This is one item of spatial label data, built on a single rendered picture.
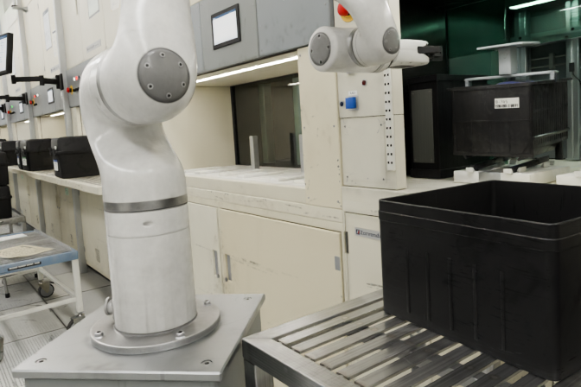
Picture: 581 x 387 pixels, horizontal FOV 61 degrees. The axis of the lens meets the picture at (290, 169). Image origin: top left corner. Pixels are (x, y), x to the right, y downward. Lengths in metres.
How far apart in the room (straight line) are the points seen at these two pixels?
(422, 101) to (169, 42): 0.97
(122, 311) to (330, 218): 0.85
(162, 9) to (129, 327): 0.44
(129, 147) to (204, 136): 1.92
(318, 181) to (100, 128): 0.85
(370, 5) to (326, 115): 0.60
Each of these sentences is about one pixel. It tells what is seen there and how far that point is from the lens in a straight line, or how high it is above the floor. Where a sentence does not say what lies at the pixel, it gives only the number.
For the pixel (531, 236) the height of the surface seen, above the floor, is 0.92.
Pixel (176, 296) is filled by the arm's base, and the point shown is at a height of 0.82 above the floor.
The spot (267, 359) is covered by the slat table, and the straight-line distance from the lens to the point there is 0.69.
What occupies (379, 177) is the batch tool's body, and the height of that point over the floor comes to 0.90.
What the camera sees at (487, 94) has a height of 1.10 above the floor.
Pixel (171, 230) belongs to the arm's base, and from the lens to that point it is 0.73.
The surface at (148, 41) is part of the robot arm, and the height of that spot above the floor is 1.17.
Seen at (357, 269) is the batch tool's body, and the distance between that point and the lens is 1.44.
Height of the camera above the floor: 1.05
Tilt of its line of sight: 5 degrees down
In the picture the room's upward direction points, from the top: 4 degrees counter-clockwise
